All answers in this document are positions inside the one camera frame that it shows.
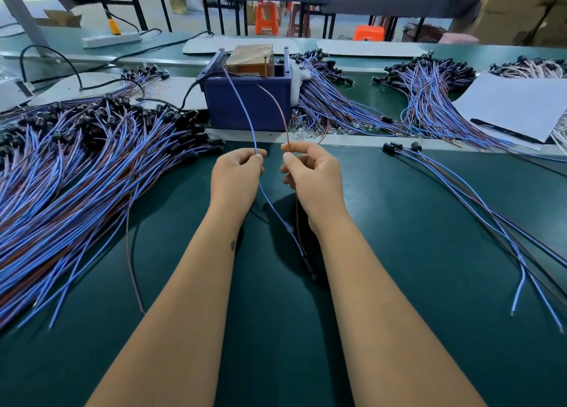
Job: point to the grey metal pole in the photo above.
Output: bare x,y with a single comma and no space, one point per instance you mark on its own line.
22,10

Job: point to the white paper sheet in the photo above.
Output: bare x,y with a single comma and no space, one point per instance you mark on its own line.
514,105

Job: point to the black pen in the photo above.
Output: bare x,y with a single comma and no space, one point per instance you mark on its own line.
507,130

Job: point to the person's right hand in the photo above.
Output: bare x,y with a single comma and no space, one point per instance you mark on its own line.
314,185

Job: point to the white flat mat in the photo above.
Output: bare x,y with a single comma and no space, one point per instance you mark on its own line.
248,44
173,90
372,48

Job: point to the white power strip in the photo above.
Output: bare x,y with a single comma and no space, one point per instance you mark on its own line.
111,40

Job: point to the thin black stand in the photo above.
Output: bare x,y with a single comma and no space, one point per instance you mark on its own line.
309,3

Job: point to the person's left hand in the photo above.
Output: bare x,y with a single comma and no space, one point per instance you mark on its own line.
237,185

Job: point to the brown cardboard block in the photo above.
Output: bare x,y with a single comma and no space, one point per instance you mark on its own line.
249,61

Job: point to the orange plug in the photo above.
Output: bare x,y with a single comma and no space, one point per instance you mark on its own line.
113,26

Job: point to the pink plastic stool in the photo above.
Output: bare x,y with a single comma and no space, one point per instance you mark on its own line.
459,39

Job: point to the open cardboard box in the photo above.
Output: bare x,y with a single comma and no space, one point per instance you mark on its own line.
60,19

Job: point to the blue plastic tester box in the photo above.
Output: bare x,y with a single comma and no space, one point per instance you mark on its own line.
266,110

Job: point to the orange plastic stool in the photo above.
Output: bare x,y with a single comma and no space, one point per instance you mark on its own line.
267,17
369,32

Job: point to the person's right forearm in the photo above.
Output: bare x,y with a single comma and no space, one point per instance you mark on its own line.
390,322

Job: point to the stack of large cardboard boxes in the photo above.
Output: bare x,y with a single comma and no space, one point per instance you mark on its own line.
518,8

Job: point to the white plastic device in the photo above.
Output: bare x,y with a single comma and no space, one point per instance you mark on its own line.
13,96

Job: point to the person's left forearm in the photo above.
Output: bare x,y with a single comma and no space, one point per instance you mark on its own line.
173,322

